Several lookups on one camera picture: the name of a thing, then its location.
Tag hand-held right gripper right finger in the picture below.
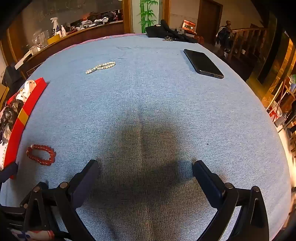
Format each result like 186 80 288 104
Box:
192 160 270 241

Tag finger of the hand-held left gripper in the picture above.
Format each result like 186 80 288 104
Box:
0 162 18 183

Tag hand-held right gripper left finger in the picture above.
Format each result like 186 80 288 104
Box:
20 159 100 241

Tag red bead bracelet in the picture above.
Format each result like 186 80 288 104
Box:
26 144 56 166

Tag red cardboard box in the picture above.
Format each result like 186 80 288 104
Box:
0 77 48 180

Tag red patterned cloth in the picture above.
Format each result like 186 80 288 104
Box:
9 229 55 241

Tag black mesh scrunchie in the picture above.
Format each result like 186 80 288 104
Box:
7 100 24 116
0 108 17 142

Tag white cherry print scrunchie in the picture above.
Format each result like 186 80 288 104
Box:
16 80 37 102

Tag blue tablecloth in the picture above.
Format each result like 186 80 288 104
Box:
0 32 292 241

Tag black case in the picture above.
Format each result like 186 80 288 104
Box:
2 62 23 87

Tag black smartphone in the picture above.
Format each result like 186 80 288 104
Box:
184 49 224 80

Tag glass pitcher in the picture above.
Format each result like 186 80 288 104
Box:
32 32 45 48

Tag wooden counter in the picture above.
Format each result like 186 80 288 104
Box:
16 20 124 77

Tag wooden stair railing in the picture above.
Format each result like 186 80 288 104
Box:
225 20 269 64

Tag white spray bottle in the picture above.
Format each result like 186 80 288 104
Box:
50 17 60 36

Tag orange gift box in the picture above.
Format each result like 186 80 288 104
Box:
182 20 197 32

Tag black bag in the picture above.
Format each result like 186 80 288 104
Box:
145 20 199 43

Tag wooden door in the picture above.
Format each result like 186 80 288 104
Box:
196 0 223 45

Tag pile of counter clutter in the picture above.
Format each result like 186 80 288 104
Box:
80 10 123 26

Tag dark glass panel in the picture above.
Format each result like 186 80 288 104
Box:
22 0 123 27

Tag small silver ring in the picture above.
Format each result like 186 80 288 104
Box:
85 61 116 75

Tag bamboo wall painting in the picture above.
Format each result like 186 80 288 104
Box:
136 0 160 34

